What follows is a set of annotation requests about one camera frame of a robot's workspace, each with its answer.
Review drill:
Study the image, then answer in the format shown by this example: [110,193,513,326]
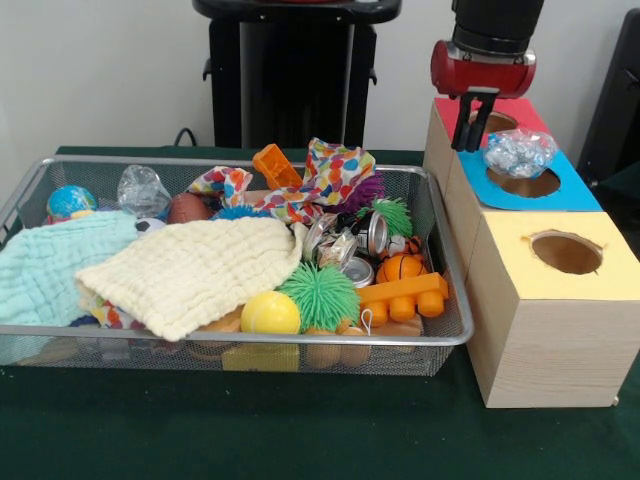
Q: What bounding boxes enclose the cream waffle cloth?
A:
[74,215,307,342]

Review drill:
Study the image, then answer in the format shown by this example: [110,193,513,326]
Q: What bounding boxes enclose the mint waffle cloth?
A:
[0,209,139,326]

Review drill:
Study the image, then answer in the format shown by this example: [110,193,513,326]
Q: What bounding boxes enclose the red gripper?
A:
[430,39,538,153]

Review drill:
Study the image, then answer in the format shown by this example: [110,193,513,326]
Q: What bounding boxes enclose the colourful dotted cloth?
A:
[185,136,377,225]

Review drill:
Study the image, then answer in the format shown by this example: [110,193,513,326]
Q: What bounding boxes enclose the yellow ball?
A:
[239,290,302,335]

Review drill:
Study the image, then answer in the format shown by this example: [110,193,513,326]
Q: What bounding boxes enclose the long orange toy block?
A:
[358,272,450,329]

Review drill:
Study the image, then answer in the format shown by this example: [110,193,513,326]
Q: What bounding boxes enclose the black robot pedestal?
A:
[192,0,404,149]

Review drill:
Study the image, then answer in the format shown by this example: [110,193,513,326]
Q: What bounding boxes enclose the large green spiky ball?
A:
[277,262,362,332]

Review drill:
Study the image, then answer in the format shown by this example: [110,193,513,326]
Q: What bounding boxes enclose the black chair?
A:
[576,7,640,189]

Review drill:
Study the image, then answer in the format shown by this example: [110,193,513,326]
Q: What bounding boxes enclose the silver mesh bin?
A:
[0,154,475,376]

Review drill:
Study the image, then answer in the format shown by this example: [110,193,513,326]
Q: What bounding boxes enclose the green cloth side table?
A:
[594,160,640,214]

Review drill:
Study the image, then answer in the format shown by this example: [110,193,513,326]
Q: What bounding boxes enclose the blue globe ball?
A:
[45,184,99,224]

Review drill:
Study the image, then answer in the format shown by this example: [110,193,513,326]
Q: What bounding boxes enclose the bottle with blue label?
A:
[482,127,559,179]

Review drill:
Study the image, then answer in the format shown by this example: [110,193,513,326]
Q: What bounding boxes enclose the orange toy basketball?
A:
[374,253,430,285]

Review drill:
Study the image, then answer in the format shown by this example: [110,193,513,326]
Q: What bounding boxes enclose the wooden box with three holes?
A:
[423,96,640,409]

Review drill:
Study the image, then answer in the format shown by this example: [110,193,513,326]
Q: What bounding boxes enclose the dark green table cloth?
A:
[0,144,640,480]

